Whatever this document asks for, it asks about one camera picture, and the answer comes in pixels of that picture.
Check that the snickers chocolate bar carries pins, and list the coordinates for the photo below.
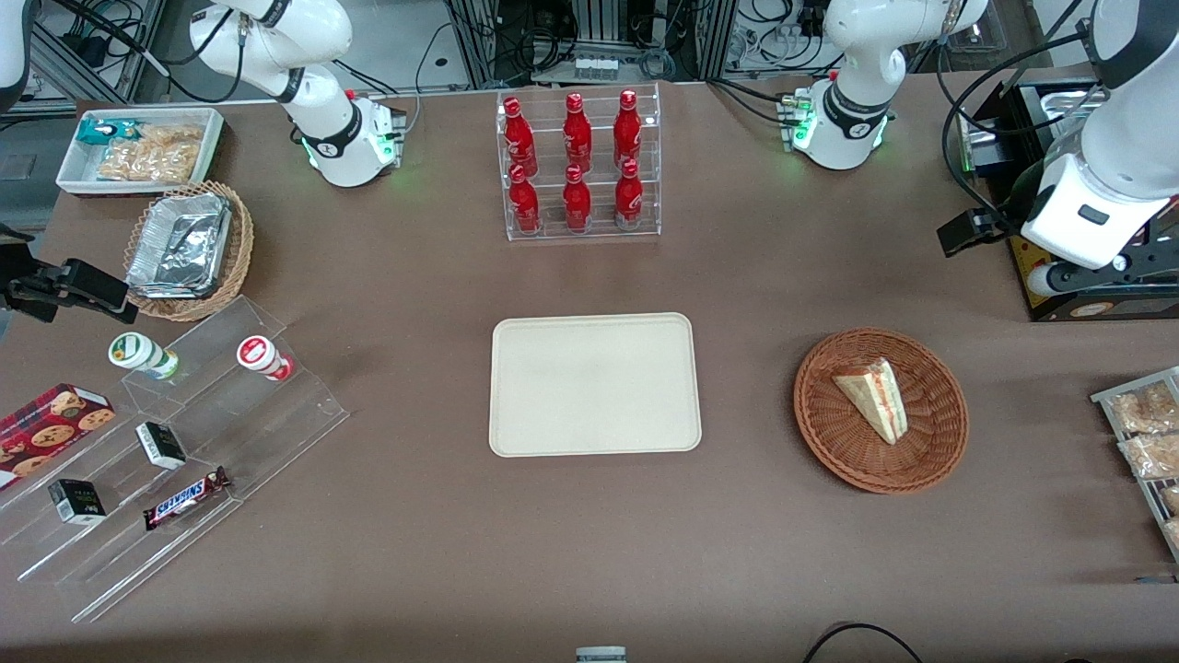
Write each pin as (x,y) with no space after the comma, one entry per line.
(184,500)

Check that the black equipment crate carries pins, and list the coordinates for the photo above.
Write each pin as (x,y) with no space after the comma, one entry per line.
(1021,115)

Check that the aluminium frame rack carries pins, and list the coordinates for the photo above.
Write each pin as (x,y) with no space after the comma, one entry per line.
(599,23)

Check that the white rectangular snack bin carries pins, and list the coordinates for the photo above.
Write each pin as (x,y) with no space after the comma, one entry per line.
(78,175)

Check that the aluminium foil container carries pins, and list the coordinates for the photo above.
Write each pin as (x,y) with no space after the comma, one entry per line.
(180,244)

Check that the aluminium frame post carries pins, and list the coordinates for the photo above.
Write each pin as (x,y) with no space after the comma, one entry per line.
(129,37)

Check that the clear bag of crackers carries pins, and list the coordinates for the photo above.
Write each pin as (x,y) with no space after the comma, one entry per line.
(175,134)
(147,164)

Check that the grey white device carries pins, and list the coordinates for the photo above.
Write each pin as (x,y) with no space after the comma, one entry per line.
(601,655)

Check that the green lid drink cup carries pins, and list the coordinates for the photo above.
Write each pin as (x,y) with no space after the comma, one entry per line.
(136,353)

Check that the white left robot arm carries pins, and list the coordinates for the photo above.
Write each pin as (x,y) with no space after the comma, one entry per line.
(857,101)

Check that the clear bag of pastry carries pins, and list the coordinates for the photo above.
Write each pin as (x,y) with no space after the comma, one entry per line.
(1147,408)
(1171,499)
(1173,532)
(1151,456)

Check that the small black box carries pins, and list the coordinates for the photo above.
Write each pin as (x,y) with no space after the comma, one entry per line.
(161,446)
(76,503)

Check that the red cookie box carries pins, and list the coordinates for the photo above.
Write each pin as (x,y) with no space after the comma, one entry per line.
(51,428)

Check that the round brown wicker basket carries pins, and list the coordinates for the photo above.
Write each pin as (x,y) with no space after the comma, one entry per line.
(935,433)

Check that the oval tan wicker basket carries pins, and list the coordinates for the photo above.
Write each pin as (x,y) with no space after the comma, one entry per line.
(241,249)

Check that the teal snack packet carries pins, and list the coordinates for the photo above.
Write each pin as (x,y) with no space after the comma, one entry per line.
(101,131)

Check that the clear acrylic bottle rack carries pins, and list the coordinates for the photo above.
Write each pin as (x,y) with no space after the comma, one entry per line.
(580,226)

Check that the red lid drink cup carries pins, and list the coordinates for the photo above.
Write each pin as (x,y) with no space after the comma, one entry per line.
(258,354)

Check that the triangular sandwich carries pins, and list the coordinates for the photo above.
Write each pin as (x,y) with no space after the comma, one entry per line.
(873,398)

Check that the red cola bottle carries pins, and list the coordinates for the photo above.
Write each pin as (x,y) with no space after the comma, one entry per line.
(629,198)
(627,131)
(524,204)
(518,136)
(577,203)
(577,133)

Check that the clear acrylic stepped stand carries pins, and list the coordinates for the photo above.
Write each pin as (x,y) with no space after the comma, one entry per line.
(276,433)

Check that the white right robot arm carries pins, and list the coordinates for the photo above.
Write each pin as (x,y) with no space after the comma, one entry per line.
(332,138)

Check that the cream plastic tray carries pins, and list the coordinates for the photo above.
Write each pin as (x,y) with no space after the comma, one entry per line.
(594,385)

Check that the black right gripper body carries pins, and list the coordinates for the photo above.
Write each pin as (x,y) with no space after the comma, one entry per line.
(20,279)

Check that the white power strip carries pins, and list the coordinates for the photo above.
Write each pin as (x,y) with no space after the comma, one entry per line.
(596,66)

